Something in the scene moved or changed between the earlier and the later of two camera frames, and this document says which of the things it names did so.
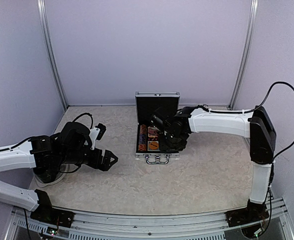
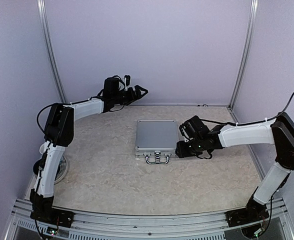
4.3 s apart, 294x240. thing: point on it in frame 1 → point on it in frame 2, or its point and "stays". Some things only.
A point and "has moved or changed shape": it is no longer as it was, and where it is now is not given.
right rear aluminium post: [244, 54] stays
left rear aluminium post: [42, 8] stays
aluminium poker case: [148, 140] has moved or changed shape
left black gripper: [105, 165] → [134, 97]
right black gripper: [164, 147] → [182, 152]
